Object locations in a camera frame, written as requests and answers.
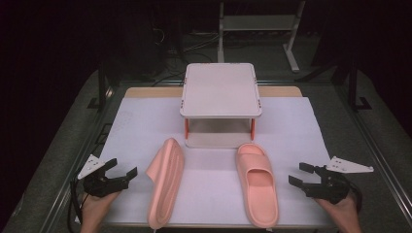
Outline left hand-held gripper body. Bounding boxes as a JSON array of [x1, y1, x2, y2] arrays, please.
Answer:
[[77, 153, 130, 199]]

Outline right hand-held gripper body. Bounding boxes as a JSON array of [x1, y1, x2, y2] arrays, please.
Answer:
[[304, 155, 375, 206]]

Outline pink foam slipper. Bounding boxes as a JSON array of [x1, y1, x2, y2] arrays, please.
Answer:
[[234, 143, 280, 229], [145, 137, 186, 231]]

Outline beige two-tier shoe rack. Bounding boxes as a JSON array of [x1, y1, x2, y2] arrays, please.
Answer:
[[179, 62, 263, 150]]

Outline person's left hand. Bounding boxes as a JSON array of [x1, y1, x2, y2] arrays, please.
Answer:
[[81, 190, 121, 225]]

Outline person's right hand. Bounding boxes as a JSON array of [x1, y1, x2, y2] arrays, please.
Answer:
[[314, 193, 361, 229]]

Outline black metal stand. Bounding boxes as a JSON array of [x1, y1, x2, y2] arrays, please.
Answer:
[[347, 62, 374, 114], [86, 60, 114, 112]]

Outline white table cloth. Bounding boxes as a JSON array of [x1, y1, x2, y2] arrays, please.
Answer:
[[98, 96, 335, 228]]

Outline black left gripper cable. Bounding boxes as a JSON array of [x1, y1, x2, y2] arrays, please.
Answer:
[[66, 178, 86, 233]]

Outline aluminium frame rail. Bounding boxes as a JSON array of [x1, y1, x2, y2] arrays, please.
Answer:
[[38, 86, 115, 233], [335, 85, 412, 225]]

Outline floor cables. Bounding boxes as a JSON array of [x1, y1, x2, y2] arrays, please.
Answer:
[[150, 24, 222, 87]]

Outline white metal desk frame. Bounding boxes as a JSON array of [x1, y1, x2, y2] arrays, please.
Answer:
[[217, 0, 307, 74]]

